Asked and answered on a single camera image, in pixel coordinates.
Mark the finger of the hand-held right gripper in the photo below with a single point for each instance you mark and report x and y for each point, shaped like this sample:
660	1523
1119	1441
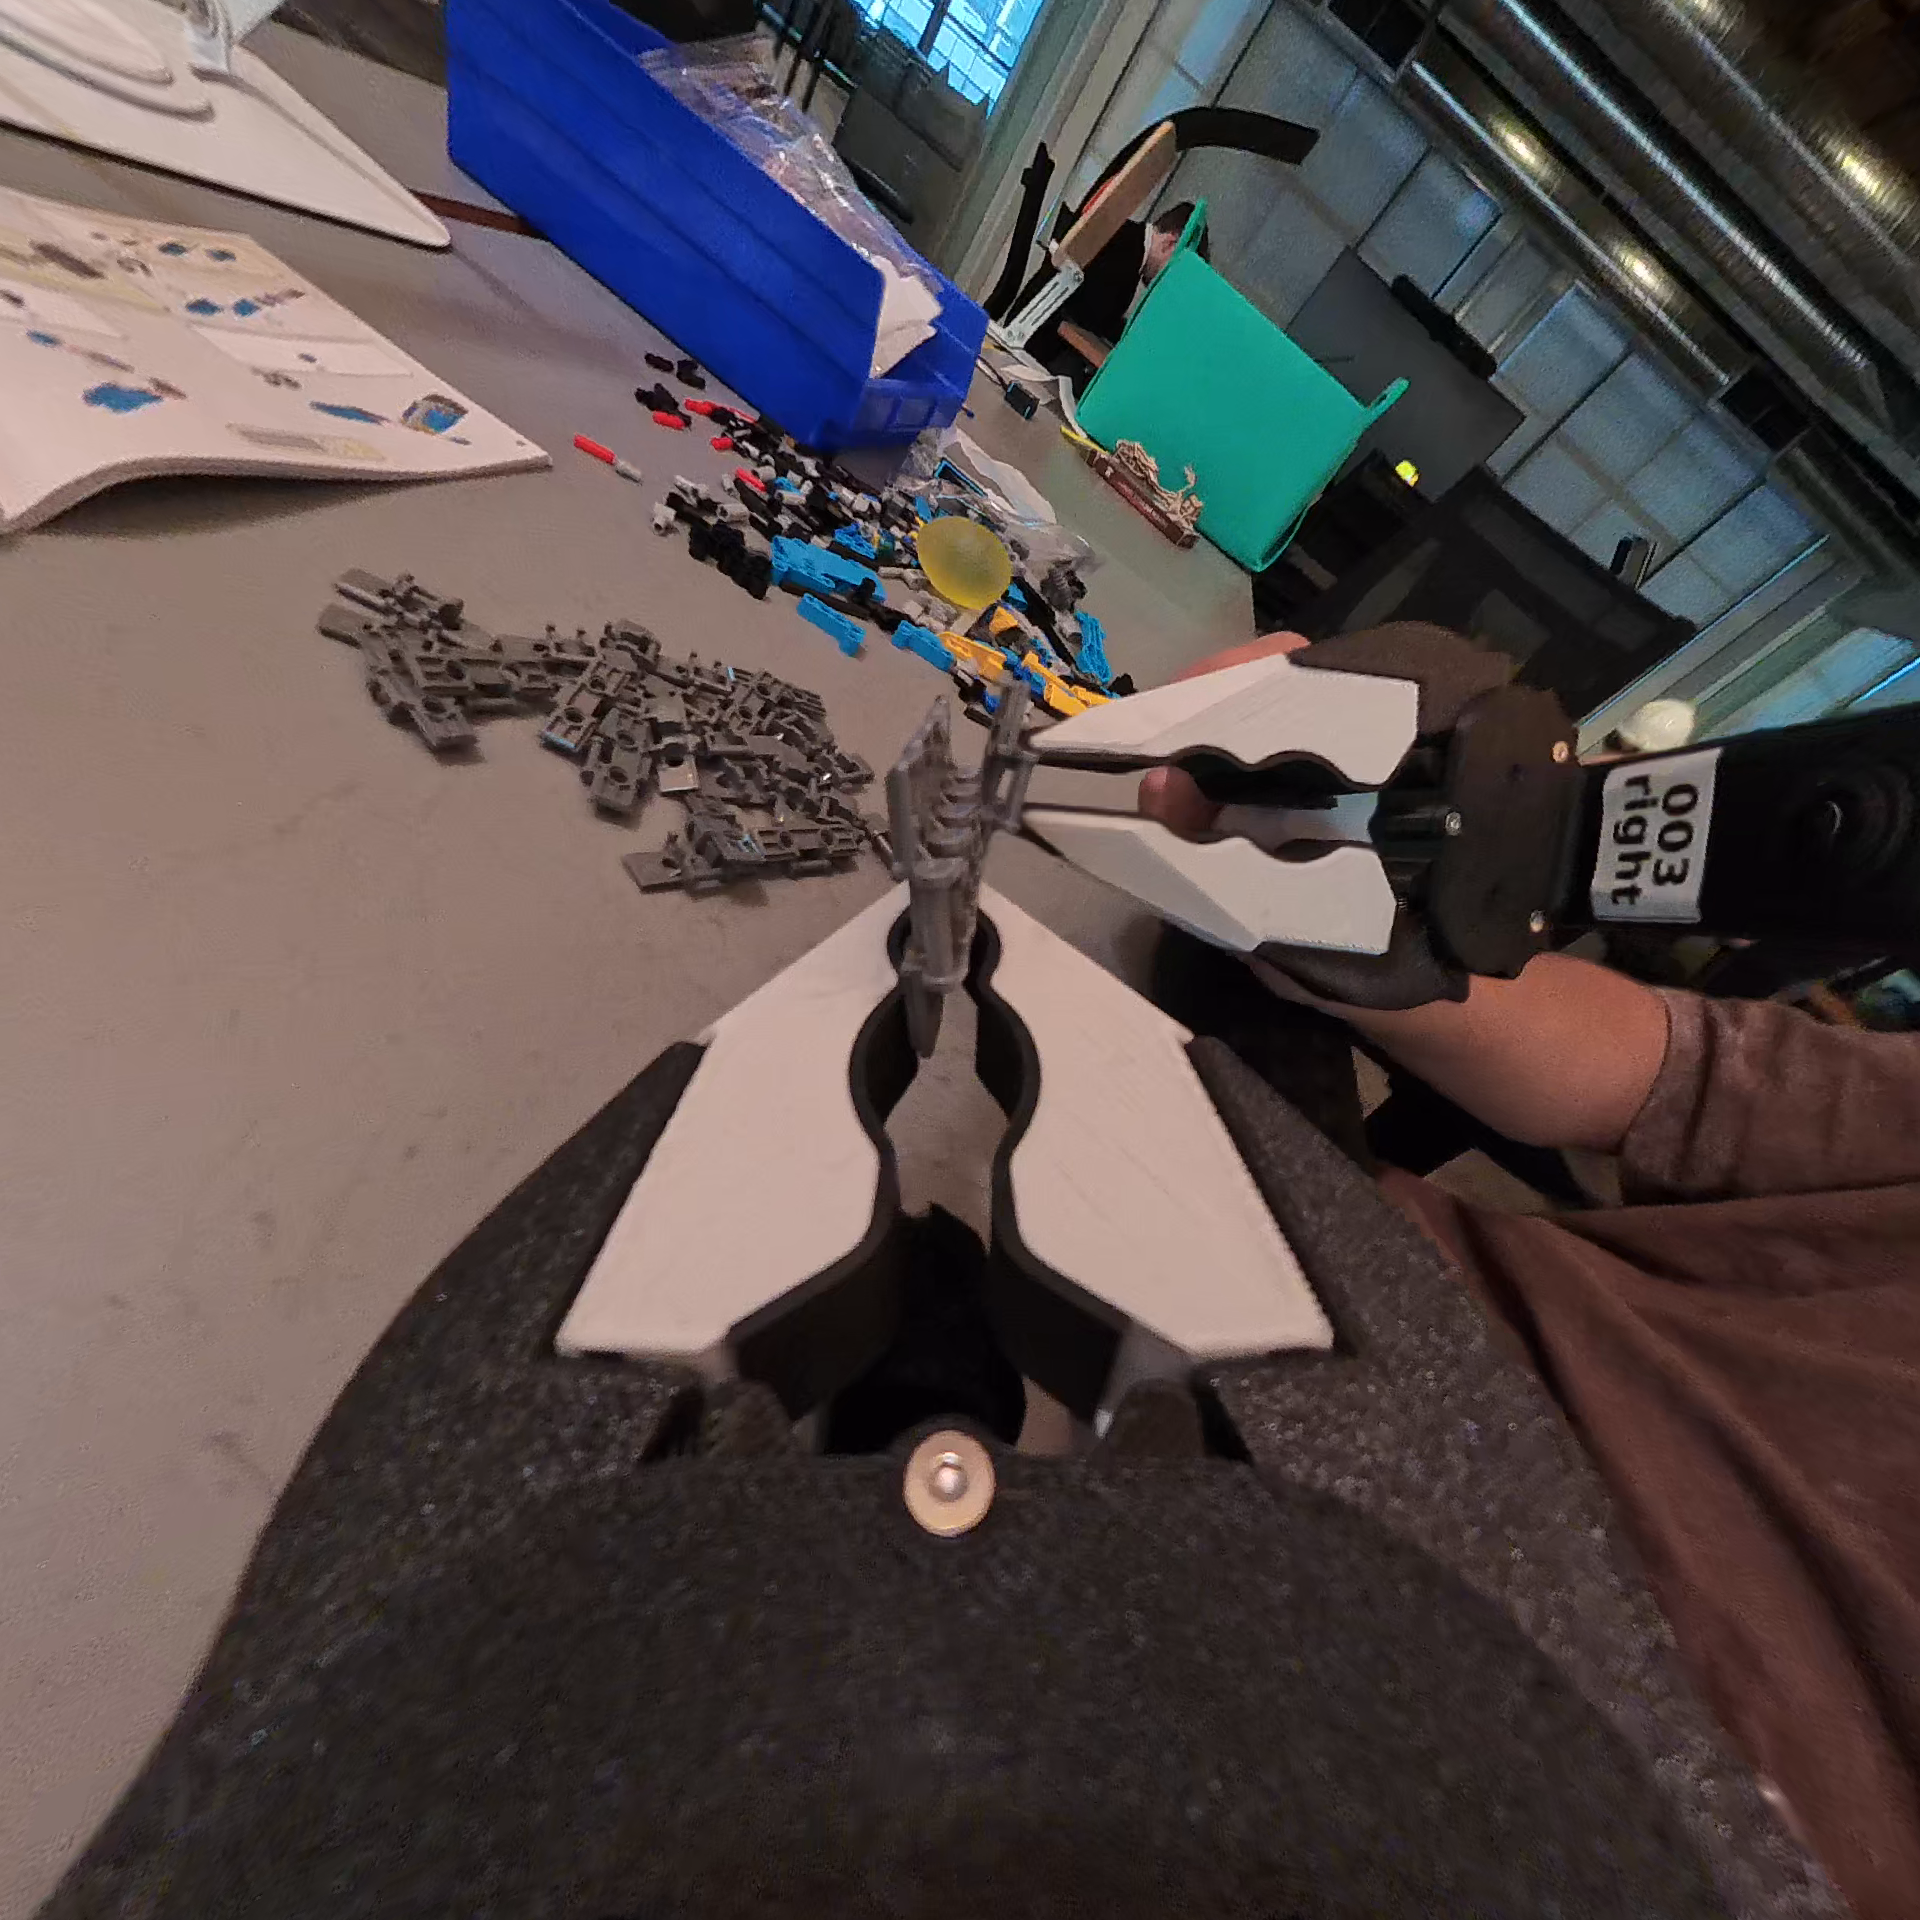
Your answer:
1274	713
1274	900

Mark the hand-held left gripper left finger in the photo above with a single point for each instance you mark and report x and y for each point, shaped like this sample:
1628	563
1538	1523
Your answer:
737	1188

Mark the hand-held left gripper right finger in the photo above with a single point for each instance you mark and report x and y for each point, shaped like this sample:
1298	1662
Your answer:
1170	1188

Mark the grey track link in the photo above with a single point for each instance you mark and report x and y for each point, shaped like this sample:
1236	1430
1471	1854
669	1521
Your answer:
1006	766

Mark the pile of grey track pieces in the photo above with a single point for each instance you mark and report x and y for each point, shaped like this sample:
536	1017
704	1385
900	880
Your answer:
633	720

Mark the person's right forearm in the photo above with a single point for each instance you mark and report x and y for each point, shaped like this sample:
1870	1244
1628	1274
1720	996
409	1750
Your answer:
1501	1049

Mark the grey desk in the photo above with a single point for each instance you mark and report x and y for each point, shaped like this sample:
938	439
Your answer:
303	1049

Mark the person's right hand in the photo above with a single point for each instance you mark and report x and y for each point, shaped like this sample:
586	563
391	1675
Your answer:
1177	806

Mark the black perforated foam pad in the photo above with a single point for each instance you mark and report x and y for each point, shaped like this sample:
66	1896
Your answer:
1261	1049

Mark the small wooden model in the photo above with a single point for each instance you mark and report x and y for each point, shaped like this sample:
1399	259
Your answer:
1148	487

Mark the black machine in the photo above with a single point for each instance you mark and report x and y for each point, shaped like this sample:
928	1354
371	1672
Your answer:
1483	557

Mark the teal plastic bin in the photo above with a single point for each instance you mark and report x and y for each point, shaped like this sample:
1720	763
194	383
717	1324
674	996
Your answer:
1229	390

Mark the yellow translucent dome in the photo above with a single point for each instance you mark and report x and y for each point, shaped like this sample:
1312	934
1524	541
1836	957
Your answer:
964	563

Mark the white stand with wooden board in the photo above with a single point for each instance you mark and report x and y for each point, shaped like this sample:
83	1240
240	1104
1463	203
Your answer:
1051	225

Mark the person's brown shirt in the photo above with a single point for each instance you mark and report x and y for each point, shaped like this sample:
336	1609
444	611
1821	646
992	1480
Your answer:
1725	1350

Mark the bright window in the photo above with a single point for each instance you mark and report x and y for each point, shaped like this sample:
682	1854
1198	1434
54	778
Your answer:
945	37

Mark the clear plastic bags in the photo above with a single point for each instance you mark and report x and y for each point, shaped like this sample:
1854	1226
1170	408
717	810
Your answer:
748	134

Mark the blue storage bin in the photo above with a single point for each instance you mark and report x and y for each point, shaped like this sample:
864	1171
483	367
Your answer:
674	195

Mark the instruction manual booklet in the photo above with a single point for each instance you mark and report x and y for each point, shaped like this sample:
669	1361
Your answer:
194	360

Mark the white book stand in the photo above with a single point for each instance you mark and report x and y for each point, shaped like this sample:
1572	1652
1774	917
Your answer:
226	120

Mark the silver air duct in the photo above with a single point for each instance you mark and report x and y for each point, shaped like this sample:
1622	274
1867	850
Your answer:
1725	151

